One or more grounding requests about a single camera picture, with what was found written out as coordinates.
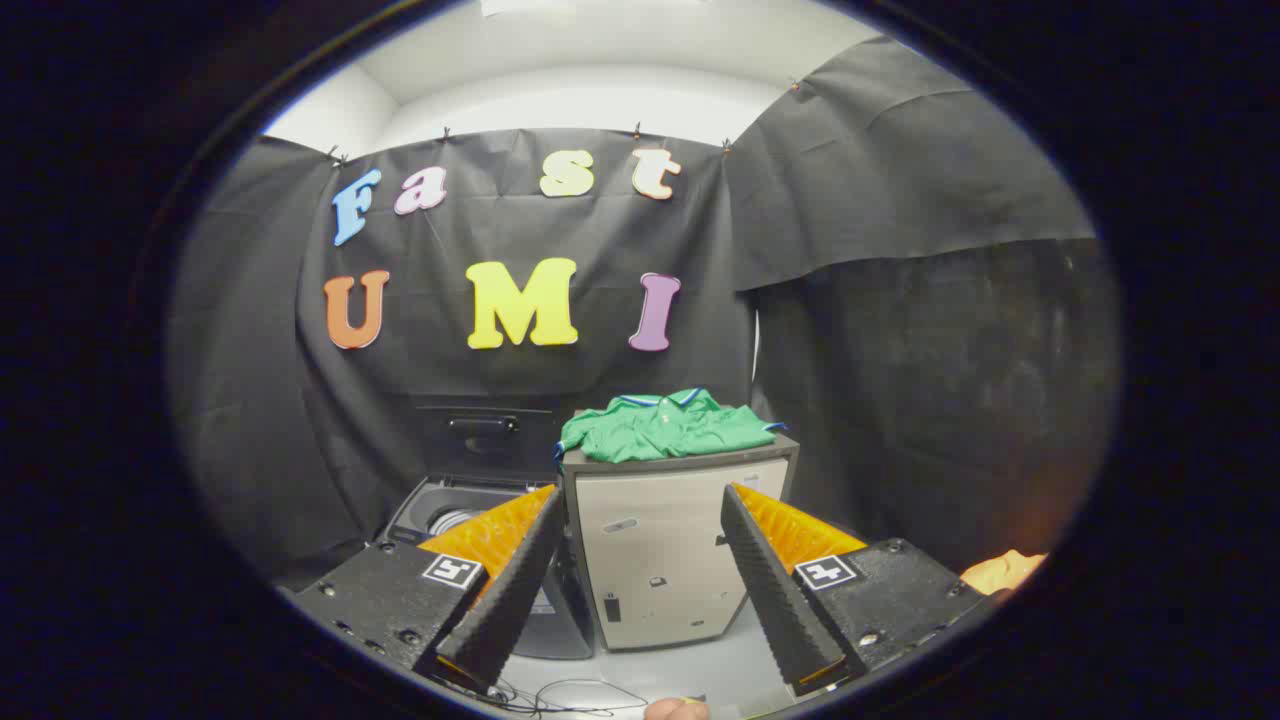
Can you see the orange cloth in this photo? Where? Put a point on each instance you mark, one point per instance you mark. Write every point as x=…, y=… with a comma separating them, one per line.
x=1000, y=572

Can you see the beige cabinet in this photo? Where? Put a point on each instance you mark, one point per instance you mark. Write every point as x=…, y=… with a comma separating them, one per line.
x=655, y=545

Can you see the black washing machine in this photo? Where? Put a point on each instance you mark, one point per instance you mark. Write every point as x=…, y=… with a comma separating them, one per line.
x=425, y=505

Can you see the green polo shirt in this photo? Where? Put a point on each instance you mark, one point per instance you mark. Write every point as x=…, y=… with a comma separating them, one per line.
x=660, y=428

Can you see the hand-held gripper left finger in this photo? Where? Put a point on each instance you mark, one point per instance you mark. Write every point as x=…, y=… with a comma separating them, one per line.
x=515, y=580

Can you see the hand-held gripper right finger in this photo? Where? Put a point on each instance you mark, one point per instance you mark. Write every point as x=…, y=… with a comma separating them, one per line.
x=770, y=585

